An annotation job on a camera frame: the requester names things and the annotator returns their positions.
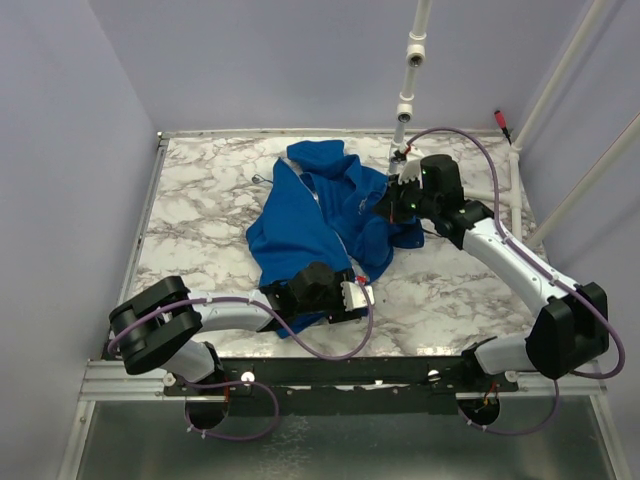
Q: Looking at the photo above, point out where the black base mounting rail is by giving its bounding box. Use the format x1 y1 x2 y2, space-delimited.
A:
164 353 518 417

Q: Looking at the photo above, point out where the blue jacket with white lining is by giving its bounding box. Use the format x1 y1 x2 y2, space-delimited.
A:
244 140 426 340

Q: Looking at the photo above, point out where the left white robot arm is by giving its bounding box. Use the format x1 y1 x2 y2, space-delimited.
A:
107 262 374 395

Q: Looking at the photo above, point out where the white PVC pipe frame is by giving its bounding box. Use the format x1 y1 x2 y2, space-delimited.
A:
388 0 640 246

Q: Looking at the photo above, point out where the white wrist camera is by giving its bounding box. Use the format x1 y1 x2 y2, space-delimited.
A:
390 146 422 185
341 281 375 311

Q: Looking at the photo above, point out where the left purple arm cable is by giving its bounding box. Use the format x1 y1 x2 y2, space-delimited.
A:
106 287 376 361

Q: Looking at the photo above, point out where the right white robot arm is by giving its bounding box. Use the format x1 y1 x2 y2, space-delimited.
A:
374 155 609 391

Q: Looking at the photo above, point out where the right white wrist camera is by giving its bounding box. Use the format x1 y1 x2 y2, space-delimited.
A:
390 146 422 185

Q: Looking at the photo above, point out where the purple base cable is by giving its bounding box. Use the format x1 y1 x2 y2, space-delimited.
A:
457 379 560 436
179 379 281 442

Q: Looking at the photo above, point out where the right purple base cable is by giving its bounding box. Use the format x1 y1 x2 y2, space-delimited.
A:
457 379 560 436

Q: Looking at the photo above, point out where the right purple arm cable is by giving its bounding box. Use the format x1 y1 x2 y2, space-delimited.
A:
404 127 627 379

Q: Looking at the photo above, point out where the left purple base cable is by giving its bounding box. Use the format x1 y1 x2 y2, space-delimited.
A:
179 379 281 442

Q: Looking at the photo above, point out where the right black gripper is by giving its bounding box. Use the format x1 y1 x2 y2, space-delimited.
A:
372 172 439 224

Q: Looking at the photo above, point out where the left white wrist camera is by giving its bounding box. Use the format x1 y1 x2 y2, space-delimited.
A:
341 281 375 311

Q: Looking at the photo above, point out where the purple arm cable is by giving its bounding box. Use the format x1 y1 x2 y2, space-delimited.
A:
404 127 627 379
106 287 376 361

